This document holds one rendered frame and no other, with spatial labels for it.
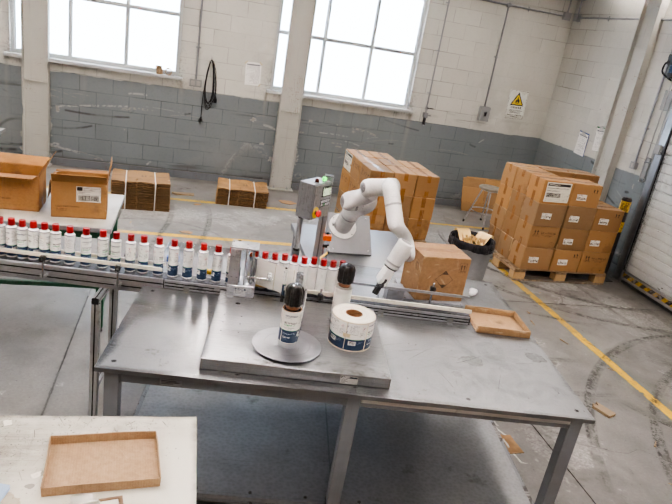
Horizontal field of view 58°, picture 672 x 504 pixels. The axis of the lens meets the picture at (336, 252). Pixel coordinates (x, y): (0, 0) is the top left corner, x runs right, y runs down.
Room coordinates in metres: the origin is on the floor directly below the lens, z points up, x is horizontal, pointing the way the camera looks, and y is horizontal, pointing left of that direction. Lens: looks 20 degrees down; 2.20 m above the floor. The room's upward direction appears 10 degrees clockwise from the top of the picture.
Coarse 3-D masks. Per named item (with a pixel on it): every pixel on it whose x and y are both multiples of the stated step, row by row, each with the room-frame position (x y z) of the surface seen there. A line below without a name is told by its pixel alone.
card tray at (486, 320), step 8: (472, 312) 3.19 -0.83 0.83; (480, 312) 3.21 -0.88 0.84; (488, 312) 3.21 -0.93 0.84; (496, 312) 3.22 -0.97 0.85; (504, 312) 3.22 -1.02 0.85; (512, 312) 3.23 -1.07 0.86; (472, 320) 3.08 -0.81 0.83; (480, 320) 3.10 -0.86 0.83; (488, 320) 3.12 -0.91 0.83; (496, 320) 3.13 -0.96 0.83; (504, 320) 3.15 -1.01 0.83; (512, 320) 3.17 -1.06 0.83; (520, 320) 3.13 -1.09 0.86; (480, 328) 2.94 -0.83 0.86; (488, 328) 2.95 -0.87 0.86; (496, 328) 2.95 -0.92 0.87; (504, 328) 3.04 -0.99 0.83; (512, 328) 3.06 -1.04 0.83; (520, 328) 3.08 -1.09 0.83; (528, 328) 3.02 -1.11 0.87; (512, 336) 2.96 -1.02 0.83; (520, 336) 2.97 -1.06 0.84; (528, 336) 2.97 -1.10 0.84
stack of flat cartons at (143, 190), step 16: (112, 176) 6.49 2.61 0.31; (128, 176) 6.59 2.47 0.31; (144, 176) 6.71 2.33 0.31; (160, 176) 6.82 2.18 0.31; (112, 192) 6.32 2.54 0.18; (128, 192) 6.38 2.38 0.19; (144, 192) 6.43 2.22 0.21; (160, 192) 6.49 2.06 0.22; (128, 208) 6.37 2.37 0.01; (144, 208) 6.43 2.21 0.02; (160, 208) 6.49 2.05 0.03
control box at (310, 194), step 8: (304, 184) 2.98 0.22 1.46; (312, 184) 2.96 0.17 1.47; (320, 184) 2.99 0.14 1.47; (328, 184) 3.05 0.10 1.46; (304, 192) 2.97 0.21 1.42; (312, 192) 2.95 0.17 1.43; (320, 192) 2.99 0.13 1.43; (304, 200) 2.97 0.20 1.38; (312, 200) 2.95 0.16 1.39; (320, 200) 3.00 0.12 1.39; (296, 208) 2.99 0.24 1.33; (304, 208) 2.97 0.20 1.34; (312, 208) 2.95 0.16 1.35; (320, 208) 3.02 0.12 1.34; (328, 208) 3.09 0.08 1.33; (304, 216) 2.96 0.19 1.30; (312, 216) 2.95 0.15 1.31; (320, 216) 3.03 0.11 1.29
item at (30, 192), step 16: (0, 160) 3.93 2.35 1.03; (16, 160) 3.98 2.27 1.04; (32, 160) 4.02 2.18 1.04; (48, 160) 3.77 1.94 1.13; (0, 176) 3.56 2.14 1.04; (16, 176) 3.62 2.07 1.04; (32, 176) 3.69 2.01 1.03; (0, 192) 3.68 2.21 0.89; (16, 192) 3.71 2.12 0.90; (32, 192) 3.73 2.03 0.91; (0, 208) 3.68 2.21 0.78; (16, 208) 3.71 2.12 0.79; (32, 208) 3.73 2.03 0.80
